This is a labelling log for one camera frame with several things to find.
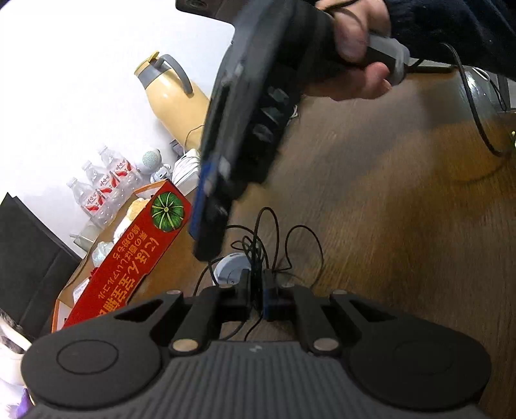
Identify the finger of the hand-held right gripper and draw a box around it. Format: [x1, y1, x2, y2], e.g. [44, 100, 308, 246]
[193, 155, 244, 262]
[189, 159, 216, 242]

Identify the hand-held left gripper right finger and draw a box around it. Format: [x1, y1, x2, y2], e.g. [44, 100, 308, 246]
[262, 269, 398, 356]

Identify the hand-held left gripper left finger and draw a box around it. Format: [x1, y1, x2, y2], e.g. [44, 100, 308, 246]
[115, 268, 253, 356]

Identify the white round case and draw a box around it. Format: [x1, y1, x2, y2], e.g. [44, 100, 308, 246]
[213, 254, 253, 287]

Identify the black earphone cable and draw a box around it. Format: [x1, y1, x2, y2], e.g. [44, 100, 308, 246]
[193, 207, 325, 343]

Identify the red cardboard box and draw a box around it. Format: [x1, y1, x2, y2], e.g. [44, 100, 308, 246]
[52, 180, 193, 333]

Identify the person's right hand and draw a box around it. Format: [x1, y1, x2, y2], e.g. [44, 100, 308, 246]
[310, 0, 395, 101]

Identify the white round toy robot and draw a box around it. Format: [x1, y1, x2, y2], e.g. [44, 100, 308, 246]
[140, 148, 170, 183]

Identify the yellow white plush toy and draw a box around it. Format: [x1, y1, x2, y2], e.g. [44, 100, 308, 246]
[115, 197, 148, 232]

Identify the clear plastic water bottle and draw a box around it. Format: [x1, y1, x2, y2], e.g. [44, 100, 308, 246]
[83, 160, 125, 210]
[99, 146, 140, 194]
[66, 177, 117, 226]

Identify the yellow thermos jug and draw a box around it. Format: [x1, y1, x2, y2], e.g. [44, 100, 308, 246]
[134, 52, 214, 162]

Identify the clear glass cup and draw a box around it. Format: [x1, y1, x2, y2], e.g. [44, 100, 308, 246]
[70, 226, 97, 247]

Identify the black backpack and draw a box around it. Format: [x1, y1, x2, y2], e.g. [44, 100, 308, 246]
[0, 192, 83, 335]

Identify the white printed bag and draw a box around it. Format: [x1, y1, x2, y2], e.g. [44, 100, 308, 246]
[0, 310, 33, 404]

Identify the purple white packet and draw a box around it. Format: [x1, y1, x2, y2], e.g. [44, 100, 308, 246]
[14, 389, 33, 419]

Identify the bundle of cables and chargers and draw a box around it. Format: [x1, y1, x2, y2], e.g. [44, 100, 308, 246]
[171, 148, 202, 192]

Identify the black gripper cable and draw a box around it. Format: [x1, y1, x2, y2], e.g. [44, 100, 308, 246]
[403, 42, 516, 158]

